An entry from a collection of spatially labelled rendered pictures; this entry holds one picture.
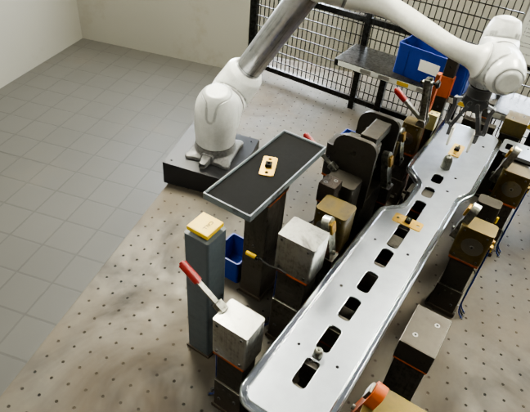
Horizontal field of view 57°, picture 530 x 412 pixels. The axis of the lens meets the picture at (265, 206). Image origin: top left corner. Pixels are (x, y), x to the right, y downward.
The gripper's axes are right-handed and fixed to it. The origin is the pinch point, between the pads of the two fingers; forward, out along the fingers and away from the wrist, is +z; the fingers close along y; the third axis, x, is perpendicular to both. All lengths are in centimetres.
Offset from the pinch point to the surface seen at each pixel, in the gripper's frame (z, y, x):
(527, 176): -0.1, 23.6, -7.7
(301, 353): 4, -3, -101
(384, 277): 4, 3, -70
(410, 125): -0.2, -16.8, -2.9
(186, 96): 105, -215, 107
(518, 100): 1.5, 10.0, 48.7
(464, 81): -5.2, -10.3, 34.1
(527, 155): 4.4, 21.2, 13.5
